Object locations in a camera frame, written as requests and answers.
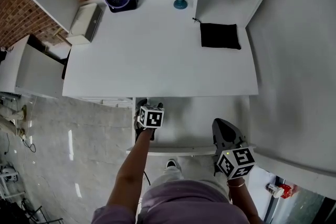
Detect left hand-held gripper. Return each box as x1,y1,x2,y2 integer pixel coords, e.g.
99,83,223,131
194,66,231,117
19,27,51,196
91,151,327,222
134,98,165,141

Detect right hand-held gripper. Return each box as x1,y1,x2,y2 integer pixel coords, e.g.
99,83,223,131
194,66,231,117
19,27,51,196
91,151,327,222
212,118,256,180

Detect white wide desk drawer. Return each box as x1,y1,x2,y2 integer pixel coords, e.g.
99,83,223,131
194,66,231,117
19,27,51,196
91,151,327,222
125,97,257,157

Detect person's left forearm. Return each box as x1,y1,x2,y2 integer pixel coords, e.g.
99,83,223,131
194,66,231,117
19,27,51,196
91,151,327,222
106,128,154,208

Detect person's right forearm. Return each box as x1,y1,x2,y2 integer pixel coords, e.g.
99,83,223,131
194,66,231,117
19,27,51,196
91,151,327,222
226,178,264,224

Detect jar with white lid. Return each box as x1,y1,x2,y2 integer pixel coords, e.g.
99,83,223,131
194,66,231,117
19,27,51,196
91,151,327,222
266,183,285,198

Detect person's light grey trousers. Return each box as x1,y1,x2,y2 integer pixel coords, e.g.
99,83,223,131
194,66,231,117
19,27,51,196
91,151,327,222
150,164,229,194

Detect white desk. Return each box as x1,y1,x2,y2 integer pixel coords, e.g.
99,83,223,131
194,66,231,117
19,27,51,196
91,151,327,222
61,0,259,111

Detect person's purple shirt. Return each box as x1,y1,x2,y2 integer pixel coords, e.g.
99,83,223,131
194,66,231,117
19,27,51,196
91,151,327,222
91,179,266,224

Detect black framed glass door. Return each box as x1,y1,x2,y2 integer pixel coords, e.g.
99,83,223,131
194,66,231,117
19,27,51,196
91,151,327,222
262,175,336,224

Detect white rectangular box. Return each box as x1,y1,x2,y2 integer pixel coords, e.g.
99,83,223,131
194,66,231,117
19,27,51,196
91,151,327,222
65,3,104,46

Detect white side cabinet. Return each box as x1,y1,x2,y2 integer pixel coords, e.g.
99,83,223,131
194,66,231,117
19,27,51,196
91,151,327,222
0,35,67,99

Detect black metal rack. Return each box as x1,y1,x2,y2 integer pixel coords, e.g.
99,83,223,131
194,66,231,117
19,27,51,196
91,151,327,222
0,197,64,224

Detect thin metal bracelet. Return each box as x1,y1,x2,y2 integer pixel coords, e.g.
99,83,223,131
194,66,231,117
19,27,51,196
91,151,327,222
226,178,246,188

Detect long black floor cable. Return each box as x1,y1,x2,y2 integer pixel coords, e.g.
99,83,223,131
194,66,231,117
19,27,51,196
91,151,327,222
142,170,152,187

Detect black drawstring pouch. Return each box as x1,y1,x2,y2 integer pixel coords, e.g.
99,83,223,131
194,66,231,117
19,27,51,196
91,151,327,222
192,17,242,51

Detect black looped adapter cable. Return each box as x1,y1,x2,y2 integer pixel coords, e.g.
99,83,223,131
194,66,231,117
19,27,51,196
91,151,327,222
22,135,37,153

